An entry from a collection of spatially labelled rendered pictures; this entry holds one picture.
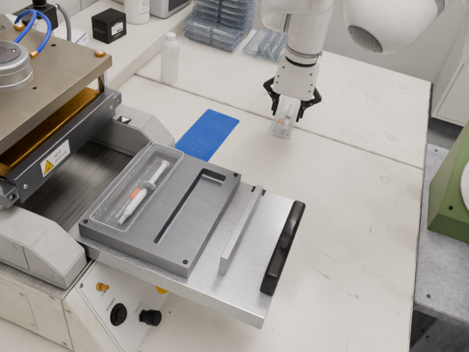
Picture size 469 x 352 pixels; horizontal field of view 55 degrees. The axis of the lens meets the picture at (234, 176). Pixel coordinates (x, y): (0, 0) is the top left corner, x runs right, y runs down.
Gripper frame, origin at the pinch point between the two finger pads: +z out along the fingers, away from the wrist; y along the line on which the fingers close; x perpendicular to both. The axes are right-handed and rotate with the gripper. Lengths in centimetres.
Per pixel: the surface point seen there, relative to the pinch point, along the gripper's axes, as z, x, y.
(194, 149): 7.4, 16.4, 19.2
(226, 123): 7.4, 2.8, 14.9
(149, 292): 2, 61, 12
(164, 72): 4.0, -7.8, 37.5
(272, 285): -17, 65, -7
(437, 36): 43, -185, -67
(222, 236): -15, 58, 1
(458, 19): 31, -185, -73
